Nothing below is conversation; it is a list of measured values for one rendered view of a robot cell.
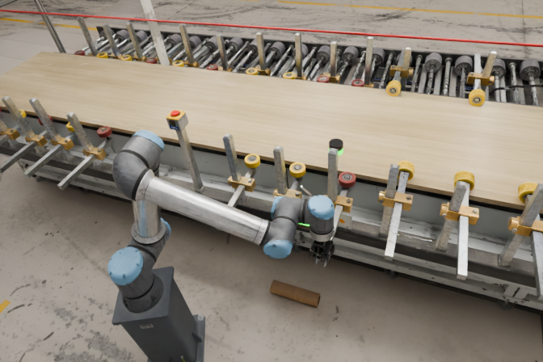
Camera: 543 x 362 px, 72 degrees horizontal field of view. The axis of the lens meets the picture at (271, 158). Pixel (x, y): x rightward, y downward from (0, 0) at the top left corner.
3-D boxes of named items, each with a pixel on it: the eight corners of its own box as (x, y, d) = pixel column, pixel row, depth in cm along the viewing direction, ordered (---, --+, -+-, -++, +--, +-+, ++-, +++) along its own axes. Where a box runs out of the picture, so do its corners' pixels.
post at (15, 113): (44, 158, 254) (4, 98, 223) (40, 157, 256) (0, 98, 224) (48, 155, 257) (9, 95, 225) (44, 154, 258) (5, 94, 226)
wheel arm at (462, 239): (465, 280, 133) (468, 275, 130) (454, 278, 134) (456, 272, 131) (468, 183, 166) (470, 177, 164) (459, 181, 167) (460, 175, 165)
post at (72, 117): (103, 176, 240) (69, 115, 208) (99, 175, 241) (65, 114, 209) (107, 173, 242) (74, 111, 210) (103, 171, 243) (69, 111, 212)
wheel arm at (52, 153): (30, 178, 216) (26, 174, 213) (26, 178, 217) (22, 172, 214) (83, 133, 245) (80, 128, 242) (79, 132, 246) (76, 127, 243)
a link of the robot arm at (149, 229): (127, 257, 179) (107, 146, 126) (144, 228, 191) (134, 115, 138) (157, 267, 178) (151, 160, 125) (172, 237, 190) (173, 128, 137)
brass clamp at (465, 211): (475, 226, 150) (478, 218, 147) (439, 218, 154) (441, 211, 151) (475, 215, 154) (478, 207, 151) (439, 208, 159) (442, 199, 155)
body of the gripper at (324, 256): (309, 259, 148) (308, 241, 140) (315, 242, 154) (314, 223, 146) (328, 264, 145) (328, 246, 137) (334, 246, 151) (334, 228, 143)
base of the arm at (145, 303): (161, 309, 171) (154, 298, 165) (119, 315, 171) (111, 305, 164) (166, 272, 185) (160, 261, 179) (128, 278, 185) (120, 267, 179)
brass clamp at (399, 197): (410, 212, 158) (411, 204, 155) (376, 205, 163) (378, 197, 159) (411, 201, 162) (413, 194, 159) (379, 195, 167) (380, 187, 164)
